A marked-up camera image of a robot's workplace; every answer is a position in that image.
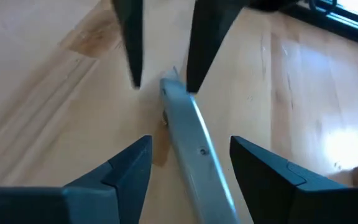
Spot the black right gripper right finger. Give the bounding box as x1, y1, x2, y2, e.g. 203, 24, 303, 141
229, 135, 358, 224

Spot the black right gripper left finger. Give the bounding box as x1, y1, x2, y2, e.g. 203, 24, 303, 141
0, 135, 153, 224

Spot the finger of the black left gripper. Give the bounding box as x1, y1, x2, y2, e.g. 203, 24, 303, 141
110, 0, 145, 90
186, 0, 252, 94

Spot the grey utility knife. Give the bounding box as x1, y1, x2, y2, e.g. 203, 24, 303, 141
159, 66, 241, 224

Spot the black aluminium table frame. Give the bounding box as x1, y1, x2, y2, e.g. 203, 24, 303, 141
280, 0, 358, 50

